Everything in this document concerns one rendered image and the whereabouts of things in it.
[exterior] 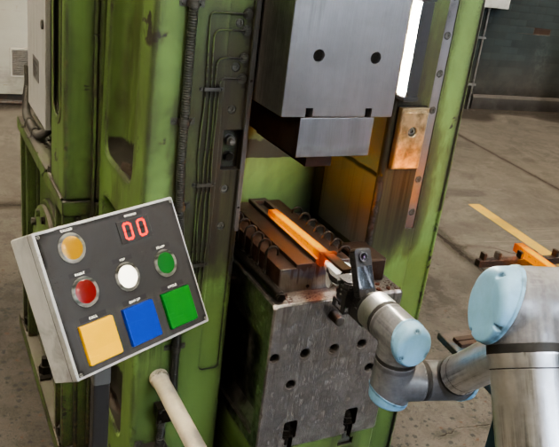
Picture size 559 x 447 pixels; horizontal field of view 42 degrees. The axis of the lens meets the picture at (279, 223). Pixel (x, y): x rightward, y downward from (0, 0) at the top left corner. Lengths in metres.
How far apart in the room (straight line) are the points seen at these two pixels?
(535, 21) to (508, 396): 8.49
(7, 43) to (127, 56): 4.89
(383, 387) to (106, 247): 0.66
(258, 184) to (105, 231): 0.88
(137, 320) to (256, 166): 0.89
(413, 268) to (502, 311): 1.17
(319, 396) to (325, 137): 0.71
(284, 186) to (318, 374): 0.64
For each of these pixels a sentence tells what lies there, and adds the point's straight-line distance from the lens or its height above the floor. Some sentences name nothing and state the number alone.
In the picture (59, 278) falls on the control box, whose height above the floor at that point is 1.12.
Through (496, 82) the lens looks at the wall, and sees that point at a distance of 9.33.
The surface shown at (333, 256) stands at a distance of 1.80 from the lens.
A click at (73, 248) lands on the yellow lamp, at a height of 1.16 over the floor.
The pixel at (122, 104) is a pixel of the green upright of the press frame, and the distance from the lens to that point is 2.04.
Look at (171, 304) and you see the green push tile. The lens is 1.50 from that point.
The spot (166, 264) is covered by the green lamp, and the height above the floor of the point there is 1.09.
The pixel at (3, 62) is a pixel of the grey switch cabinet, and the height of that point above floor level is 0.38.
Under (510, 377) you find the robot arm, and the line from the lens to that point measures 1.10.
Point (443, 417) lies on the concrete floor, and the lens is 3.12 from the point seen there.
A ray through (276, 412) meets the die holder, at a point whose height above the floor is 0.59.
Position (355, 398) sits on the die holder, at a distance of 2.06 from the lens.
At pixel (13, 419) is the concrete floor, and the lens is 2.88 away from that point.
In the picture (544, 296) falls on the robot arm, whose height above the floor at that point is 1.31.
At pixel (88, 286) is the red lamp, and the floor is 1.10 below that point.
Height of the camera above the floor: 1.75
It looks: 22 degrees down
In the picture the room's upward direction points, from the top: 7 degrees clockwise
